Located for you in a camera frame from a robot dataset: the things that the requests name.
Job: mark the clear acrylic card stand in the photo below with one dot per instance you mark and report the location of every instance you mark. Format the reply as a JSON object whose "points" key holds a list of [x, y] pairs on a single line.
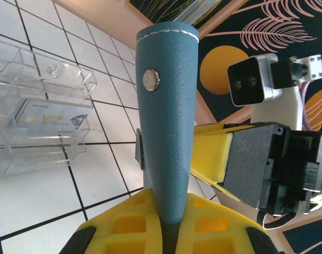
{"points": [[71, 87]]}

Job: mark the aluminium frame post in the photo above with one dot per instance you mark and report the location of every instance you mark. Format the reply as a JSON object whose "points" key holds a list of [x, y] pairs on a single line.
{"points": [[192, 12]]}

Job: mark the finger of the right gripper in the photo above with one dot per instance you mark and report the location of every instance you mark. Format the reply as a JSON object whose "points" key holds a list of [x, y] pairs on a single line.
{"points": [[140, 148], [245, 164]]}

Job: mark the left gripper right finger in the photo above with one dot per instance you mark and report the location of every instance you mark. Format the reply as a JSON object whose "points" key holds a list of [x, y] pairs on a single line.
{"points": [[237, 238]]}

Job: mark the silver VIP card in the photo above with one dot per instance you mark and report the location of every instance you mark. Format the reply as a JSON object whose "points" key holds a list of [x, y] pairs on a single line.
{"points": [[49, 119]]}

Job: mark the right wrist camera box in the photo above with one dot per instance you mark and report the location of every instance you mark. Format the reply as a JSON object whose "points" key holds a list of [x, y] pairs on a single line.
{"points": [[256, 79]]}

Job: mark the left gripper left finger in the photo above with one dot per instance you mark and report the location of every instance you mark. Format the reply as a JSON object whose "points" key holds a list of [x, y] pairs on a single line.
{"points": [[100, 232]]}

